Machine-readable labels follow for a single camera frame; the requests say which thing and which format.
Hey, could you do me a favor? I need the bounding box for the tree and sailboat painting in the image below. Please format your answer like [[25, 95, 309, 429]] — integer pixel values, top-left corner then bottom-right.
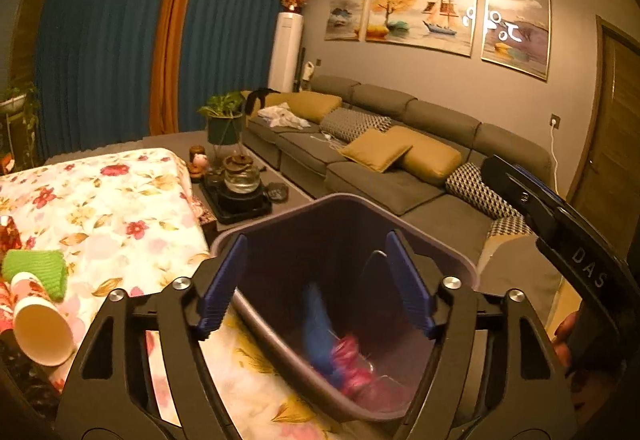
[[365, 0, 478, 57]]

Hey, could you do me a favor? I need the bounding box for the black garment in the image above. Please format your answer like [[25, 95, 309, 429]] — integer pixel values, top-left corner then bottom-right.
[[244, 88, 281, 118]]

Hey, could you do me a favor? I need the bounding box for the black white patterned cushion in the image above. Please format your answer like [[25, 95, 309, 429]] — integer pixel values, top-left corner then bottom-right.
[[320, 107, 393, 143], [487, 215, 536, 238], [445, 162, 523, 221]]

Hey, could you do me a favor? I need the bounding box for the trailing plant on stand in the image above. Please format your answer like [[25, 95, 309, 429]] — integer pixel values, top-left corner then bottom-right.
[[0, 82, 41, 161]]

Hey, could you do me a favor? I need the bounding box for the grey sectional sofa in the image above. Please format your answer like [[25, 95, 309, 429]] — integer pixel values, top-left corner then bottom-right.
[[242, 74, 563, 321]]

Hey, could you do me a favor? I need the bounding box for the glossy framed wall painting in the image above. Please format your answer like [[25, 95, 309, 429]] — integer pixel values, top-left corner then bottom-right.
[[481, 0, 552, 80]]

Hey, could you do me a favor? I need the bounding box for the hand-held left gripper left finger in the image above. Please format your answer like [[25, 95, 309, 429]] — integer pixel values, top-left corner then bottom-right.
[[54, 234, 251, 440]]

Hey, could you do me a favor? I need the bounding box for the pink plastic wrapper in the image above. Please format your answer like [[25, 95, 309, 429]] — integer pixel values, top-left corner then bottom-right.
[[330, 332, 381, 396]]

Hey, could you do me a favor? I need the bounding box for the yellow cushion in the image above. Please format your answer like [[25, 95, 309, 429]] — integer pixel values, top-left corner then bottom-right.
[[287, 92, 343, 123], [340, 129, 413, 173], [387, 125, 463, 179]]

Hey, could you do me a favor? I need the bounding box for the blue curtain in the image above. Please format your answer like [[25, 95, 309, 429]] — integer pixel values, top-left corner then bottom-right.
[[177, 0, 307, 133], [34, 0, 173, 161]]

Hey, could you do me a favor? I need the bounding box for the brown wooden door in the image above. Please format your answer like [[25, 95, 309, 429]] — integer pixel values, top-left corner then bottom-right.
[[567, 14, 640, 265]]

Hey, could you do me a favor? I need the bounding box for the small landscape wall painting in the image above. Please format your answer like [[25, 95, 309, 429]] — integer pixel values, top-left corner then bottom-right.
[[324, 0, 370, 42]]

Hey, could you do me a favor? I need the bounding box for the white standing air conditioner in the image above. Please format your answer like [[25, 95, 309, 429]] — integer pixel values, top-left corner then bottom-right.
[[269, 12, 305, 93]]

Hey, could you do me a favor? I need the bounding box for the red patterned paper cup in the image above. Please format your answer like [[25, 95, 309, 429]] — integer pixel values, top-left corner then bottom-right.
[[12, 270, 77, 367]]

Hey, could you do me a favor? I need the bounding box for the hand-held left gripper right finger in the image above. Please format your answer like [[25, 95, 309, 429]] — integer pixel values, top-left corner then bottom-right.
[[384, 230, 576, 440]]

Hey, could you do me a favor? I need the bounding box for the person's right hand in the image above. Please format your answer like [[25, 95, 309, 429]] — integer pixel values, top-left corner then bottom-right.
[[552, 312, 576, 368]]

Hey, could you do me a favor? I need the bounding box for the green foam fruit net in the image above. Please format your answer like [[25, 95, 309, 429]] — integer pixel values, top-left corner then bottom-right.
[[1, 249, 69, 301]]

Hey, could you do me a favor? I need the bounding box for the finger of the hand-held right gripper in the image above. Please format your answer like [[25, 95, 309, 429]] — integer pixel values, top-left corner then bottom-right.
[[481, 155, 553, 241], [510, 164, 568, 211]]

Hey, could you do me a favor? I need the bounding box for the glass teapot on tray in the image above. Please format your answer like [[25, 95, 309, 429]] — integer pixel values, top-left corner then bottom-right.
[[192, 160, 291, 227]]

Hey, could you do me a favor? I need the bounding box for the stick vacuum cleaner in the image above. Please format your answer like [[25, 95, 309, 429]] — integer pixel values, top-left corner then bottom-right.
[[296, 47, 317, 93]]

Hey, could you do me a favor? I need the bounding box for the potted plant in green pot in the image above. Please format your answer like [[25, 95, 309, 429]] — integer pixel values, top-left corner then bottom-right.
[[197, 90, 248, 171]]

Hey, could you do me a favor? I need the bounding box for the orange curtain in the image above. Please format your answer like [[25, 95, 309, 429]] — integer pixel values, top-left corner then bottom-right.
[[150, 0, 201, 137]]

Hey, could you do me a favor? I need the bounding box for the blue plastic wrapper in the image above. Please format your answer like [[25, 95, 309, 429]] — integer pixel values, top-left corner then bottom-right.
[[300, 282, 337, 376]]

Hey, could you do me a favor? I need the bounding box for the purple plastic trash bin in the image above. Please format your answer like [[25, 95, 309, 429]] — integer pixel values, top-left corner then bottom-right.
[[210, 192, 481, 426]]

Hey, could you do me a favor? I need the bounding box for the white crumpled cloth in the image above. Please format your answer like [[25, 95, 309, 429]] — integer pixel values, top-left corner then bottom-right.
[[257, 102, 311, 131]]

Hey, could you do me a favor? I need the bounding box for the floral tablecloth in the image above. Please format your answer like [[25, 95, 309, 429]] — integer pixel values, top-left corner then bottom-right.
[[0, 147, 361, 440]]

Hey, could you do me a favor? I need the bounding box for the crumpled red plastic bag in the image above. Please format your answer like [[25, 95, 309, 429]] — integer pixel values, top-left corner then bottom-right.
[[0, 215, 22, 251]]

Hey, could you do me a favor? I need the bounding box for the white charging cable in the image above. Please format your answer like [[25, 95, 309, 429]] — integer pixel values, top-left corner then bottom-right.
[[309, 132, 351, 151]]

